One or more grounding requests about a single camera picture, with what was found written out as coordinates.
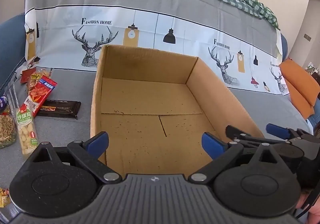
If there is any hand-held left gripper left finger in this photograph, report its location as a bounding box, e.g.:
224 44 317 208
24 131 123 185

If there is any small red yellow candy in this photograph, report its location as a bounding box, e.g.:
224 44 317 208
0 188 11 208

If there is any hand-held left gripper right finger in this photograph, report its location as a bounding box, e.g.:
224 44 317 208
187 132 293 185

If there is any person's leg in jeans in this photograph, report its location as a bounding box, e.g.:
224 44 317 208
306 99 320 137

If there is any green-rimmed round snack packet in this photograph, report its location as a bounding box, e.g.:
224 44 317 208
0 111 17 149

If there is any clear cracker packet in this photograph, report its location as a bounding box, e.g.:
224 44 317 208
27 68 53 94

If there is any silver snack packet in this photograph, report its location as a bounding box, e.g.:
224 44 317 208
5 80 20 114

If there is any red snack packet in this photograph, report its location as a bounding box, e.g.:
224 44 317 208
24 75 58 117

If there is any dark brown snack bar packet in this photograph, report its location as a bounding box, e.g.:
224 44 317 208
37 99 82 120

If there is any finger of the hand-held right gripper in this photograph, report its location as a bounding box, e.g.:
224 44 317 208
225 125 290 145
266 123 304 141

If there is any orange cushion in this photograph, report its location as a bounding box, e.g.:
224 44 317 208
279 57 320 118

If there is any person's right hand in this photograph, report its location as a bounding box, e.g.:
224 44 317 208
299 188 320 224

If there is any cardboard box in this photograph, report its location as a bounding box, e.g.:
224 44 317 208
90 44 267 177

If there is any red envelope packet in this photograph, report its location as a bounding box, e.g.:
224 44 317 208
21 68 38 84

